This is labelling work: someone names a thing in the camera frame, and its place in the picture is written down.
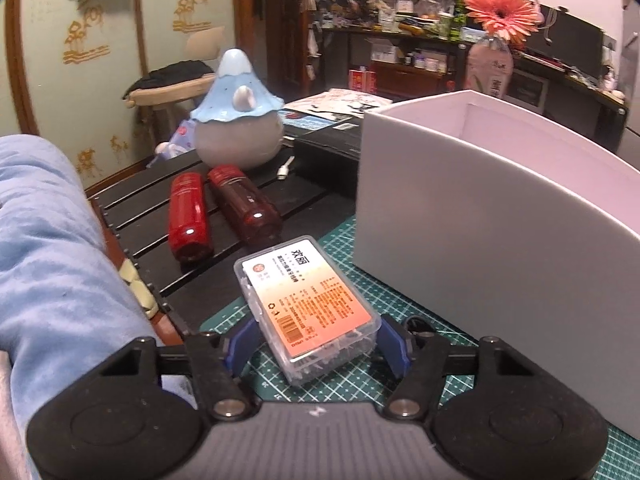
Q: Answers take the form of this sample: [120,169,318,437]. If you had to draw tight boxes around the red plastic bottle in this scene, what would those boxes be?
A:
[206,165,283,246]
[168,172,211,263]

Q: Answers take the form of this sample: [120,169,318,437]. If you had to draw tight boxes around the green cutting mat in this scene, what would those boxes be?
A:
[200,212,640,480]

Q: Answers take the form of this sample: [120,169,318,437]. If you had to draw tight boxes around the clear plastic box orange label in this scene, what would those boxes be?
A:
[234,235,381,387]

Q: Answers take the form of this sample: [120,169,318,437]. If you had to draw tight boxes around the pink gerbera flower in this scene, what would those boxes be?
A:
[460,0,543,51]

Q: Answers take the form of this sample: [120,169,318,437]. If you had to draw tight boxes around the white storage box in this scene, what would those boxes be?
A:
[354,89,640,441]

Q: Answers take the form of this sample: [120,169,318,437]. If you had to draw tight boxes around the blue patterned package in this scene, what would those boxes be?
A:
[170,119,198,153]

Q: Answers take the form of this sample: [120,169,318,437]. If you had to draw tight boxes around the white blue ceramic teapot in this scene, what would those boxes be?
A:
[190,49,286,168]

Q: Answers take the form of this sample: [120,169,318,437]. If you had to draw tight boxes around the green wardrobe gold print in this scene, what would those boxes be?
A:
[5,0,241,191]

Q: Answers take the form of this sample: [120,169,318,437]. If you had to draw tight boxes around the light blue blanket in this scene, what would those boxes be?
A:
[0,135,196,480]

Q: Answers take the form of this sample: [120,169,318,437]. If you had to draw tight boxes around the brown wooden drawer cabinet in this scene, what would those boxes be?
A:
[372,61,463,98]

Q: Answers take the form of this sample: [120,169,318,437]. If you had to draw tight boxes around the red gift boxes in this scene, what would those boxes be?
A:
[348,67,379,95]

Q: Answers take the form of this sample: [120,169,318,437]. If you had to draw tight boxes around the black cluttered desk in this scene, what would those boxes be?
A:
[320,10,628,156]

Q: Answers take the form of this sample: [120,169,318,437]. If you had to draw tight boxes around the black cardboard box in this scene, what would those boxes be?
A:
[292,127,363,198]

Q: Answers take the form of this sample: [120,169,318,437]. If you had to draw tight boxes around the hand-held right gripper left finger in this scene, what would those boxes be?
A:
[102,320,261,422]

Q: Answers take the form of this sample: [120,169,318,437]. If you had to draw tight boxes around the beige wooden chair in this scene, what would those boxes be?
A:
[122,26,226,148]

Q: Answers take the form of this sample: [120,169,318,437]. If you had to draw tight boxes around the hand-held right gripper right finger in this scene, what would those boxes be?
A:
[377,315,541,421]

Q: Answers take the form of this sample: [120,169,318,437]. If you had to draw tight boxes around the black computer monitor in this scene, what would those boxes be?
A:
[540,7,606,81]

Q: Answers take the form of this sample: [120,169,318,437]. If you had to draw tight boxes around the blue paper booklet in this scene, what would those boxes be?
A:
[280,109,361,136]

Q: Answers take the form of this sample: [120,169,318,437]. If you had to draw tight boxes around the black cloth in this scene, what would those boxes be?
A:
[125,60,217,100]

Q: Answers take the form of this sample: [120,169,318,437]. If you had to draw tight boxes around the brown wooden door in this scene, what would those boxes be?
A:
[232,0,313,103]

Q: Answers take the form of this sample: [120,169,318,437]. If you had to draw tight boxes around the printed drawing papers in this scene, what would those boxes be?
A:
[287,87,396,121]

